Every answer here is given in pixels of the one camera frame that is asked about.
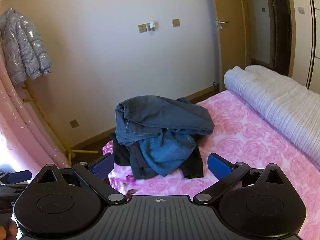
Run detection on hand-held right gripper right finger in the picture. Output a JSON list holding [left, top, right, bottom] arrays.
[[193, 152, 286, 204]]

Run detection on yellow wooden coat rack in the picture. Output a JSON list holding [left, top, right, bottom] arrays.
[[21, 84, 100, 160]]

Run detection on person's left hand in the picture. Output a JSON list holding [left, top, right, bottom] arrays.
[[0, 219, 17, 240]]

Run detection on faded dark denim jeans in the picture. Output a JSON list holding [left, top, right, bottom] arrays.
[[115, 95, 215, 146]]

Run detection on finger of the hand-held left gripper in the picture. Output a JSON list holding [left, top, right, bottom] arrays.
[[0, 170, 32, 186]]

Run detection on white ribbed rolled quilt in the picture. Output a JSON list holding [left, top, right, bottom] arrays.
[[223, 65, 320, 165]]

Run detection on white wardrobe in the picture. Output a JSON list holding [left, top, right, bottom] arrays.
[[286, 0, 320, 92]]

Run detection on silver door handle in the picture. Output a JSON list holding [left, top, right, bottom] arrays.
[[215, 17, 230, 30]]

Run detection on black garment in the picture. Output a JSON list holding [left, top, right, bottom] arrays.
[[109, 132, 204, 180]]

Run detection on pink floral blanket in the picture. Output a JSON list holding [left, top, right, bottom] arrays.
[[102, 89, 320, 240]]

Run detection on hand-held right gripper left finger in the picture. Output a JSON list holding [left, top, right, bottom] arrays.
[[35, 154, 127, 204]]

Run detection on tan wooden door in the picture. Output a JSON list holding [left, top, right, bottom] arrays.
[[209, 0, 252, 93]]

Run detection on blue denim garment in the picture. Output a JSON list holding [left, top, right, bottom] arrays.
[[139, 129, 197, 177]]

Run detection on silver puffer jacket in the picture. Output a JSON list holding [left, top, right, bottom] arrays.
[[0, 6, 52, 87]]

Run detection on pink curtain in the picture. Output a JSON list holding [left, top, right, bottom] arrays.
[[0, 44, 72, 172]]

